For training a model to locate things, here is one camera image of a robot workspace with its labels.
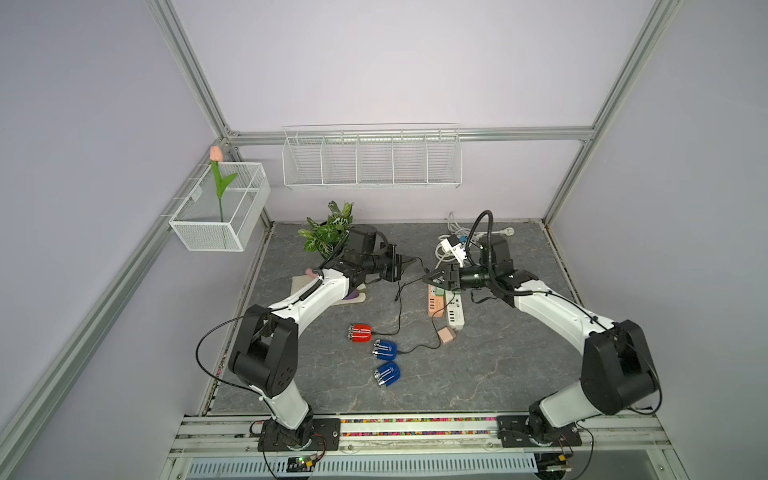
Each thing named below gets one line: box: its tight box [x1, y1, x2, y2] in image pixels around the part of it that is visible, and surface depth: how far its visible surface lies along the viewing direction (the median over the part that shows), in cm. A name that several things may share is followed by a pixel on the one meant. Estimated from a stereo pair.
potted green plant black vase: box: [298, 200, 354, 259], surface depth 86 cm
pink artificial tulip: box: [210, 146, 238, 222], surface depth 85 cm
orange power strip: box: [428, 284, 445, 318], surface depth 96 cm
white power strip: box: [445, 290, 465, 331], surface depth 93 cm
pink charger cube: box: [437, 326, 456, 345], surface depth 90 cm
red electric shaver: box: [346, 324, 373, 343], surface depth 91 cm
